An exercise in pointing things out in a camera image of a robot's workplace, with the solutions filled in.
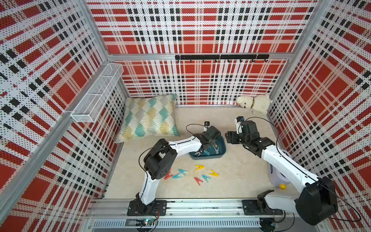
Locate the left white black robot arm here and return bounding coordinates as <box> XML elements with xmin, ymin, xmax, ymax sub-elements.
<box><xmin>130</xmin><ymin>126</ymin><xmax>221</xmax><ymax>216</ymax></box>

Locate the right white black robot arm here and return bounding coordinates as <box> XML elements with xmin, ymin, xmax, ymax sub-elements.
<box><xmin>225</xmin><ymin>117</ymin><xmax>338</xmax><ymax>225</ymax></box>

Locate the teal plastic storage box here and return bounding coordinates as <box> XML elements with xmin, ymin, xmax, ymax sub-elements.
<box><xmin>189</xmin><ymin>135</ymin><xmax>227</xmax><ymax>160</ymax></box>

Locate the yellow clothespin center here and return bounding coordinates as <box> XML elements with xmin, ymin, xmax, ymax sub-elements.
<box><xmin>195</xmin><ymin>165</ymin><xmax>204</xmax><ymax>171</ymax></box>

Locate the yellow clothespin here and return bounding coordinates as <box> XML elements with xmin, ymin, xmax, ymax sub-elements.
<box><xmin>195</xmin><ymin>165</ymin><xmax>204</xmax><ymax>171</ymax></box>
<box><xmin>209</xmin><ymin>170</ymin><xmax>219</xmax><ymax>177</ymax></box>

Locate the yellow clothespin right lower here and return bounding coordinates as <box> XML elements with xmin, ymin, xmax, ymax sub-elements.
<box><xmin>209</xmin><ymin>170</ymin><xmax>219</xmax><ymax>177</ymax></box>

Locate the white plush dog toy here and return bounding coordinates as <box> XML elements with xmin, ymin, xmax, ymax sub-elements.
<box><xmin>236</xmin><ymin>94</ymin><xmax>272</xmax><ymax>115</ymax></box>

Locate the red clothespin center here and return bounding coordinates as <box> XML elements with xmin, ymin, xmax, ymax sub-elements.
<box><xmin>194</xmin><ymin>177</ymin><xmax>203</xmax><ymax>186</ymax></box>

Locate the red clothespin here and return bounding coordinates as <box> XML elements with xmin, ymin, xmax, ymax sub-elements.
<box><xmin>194</xmin><ymin>177</ymin><xmax>203</xmax><ymax>186</ymax></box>
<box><xmin>164</xmin><ymin>170</ymin><xmax>173</xmax><ymax>180</ymax></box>

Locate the red clothespin left lower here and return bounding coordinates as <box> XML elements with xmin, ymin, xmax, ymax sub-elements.
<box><xmin>164</xmin><ymin>170</ymin><xmax>173</xmax><ymax>180</ymax></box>

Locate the patterned teal yellow pillow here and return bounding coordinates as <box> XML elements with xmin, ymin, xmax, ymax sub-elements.
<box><xmin>115</xmin><ymin>94</ymin><xmax>180</xmax><ymax>143</ymax></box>

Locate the green circuit board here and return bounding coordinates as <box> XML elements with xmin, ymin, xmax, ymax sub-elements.
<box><xmin>135</xmin><ymin>219</ymin><xmax>154</xmax><ymax>227</ymax></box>

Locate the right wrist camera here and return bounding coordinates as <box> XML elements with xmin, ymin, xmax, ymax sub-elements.
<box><xmin>235</xmin><ymin>116</ymin><xmax>244</xmax><ymax>134</ymax></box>

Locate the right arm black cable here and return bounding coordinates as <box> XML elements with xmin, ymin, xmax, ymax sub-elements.
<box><xmin>244</xmin><ymin>116</ymin><xmax>362</xmax><ymax>222</ymax></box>

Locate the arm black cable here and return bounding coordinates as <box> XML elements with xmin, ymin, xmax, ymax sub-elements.
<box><xmin>138</xmin><ymin>123</ymin><xmax>209</xmax><ymax>175</ymax></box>
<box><xmin>244</xmin><ymin>116</ymin><xmax>362</xmax><ymax>222</ymax></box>

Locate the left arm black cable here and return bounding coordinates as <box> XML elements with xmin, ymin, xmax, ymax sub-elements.
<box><xmin>138</xmin><ymin>123</ymin><xmax>209</xmax><ymax>175</ymax></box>

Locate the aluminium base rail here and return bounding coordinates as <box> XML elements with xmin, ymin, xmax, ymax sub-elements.
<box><xmin>81</xmin><ymin>198</ymin><xmax>331</xmax><ymax>232</ymax></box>

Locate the black wall hook rail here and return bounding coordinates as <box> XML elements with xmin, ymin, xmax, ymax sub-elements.
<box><xmin>175</xmin><ymin>54</ymin><xmax>270</xmax><ymax>61</ymax></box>

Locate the white wire mesh shelf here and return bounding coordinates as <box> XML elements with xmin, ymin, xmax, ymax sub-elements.
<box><xmin>71</xmin><ymin>63</ymin><xmax>123</xmax><ymax>123</ymax></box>

